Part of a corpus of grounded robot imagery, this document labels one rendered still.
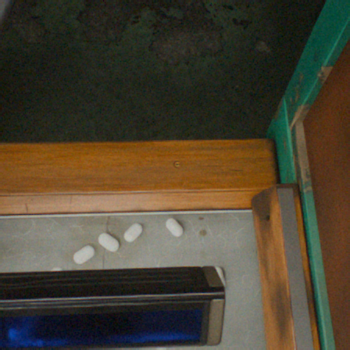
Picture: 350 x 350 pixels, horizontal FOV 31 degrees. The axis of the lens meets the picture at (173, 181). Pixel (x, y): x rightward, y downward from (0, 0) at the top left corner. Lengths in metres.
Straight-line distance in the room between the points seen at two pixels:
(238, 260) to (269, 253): 0.09
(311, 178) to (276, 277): 0.15
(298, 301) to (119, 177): 0.34
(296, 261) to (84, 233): 0.33
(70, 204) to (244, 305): 0.31
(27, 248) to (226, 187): 0.32
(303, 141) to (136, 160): 0.27
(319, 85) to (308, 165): 0.12
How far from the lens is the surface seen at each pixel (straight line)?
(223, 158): 1.03
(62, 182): 1.00
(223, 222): 1.01
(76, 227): 1.00
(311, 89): 0.88
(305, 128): 0.94
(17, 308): 0.60
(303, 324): 0.87
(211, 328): 0.63
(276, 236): 0.91
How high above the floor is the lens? 1.69
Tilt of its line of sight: 68 degrees down
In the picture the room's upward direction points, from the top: 10 degrees clockwise
